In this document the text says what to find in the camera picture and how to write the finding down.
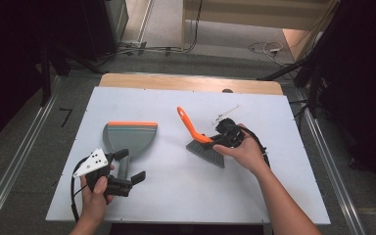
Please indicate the dark cabinet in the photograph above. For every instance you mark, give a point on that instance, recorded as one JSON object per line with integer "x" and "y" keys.
{"x": 101, "y": 26}

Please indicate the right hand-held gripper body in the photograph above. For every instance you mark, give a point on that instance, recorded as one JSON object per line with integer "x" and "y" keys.
{"x": 230, "y": 130}

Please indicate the person's right hand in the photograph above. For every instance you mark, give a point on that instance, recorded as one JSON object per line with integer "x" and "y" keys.
{"x": 246, "y": 155}

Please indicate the person's left hand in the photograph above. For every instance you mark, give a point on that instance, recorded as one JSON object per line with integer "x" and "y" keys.
{"x": 94, "y": 202}

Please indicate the black tripod stand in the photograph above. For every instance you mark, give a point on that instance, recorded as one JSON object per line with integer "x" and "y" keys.
{"x": 306, "y": 70}

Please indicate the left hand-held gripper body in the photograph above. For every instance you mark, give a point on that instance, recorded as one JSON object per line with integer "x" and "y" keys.
{"x": 93, "y": 163}

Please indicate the black metal stand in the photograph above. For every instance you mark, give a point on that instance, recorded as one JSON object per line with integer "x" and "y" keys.
{"x": 45, "y": 78}

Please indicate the grey dustpan with orange edge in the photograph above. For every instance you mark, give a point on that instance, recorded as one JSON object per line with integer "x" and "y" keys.
{"x": 130, "y": 140}

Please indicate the white board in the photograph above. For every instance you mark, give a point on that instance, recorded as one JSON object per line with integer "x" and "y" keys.
{"x": 182, "y": 196}

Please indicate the aluminium floor rail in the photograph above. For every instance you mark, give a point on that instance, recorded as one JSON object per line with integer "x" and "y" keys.
{"x": 336, "y": 182}
{"x": 23, "y": 153}

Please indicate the wooden table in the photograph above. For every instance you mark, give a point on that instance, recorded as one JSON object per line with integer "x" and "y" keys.
{"x": 182, "y": 83}

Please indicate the light wooden shelf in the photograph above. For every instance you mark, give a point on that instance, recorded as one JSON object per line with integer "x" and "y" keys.
{"x": 258, "y": 13}

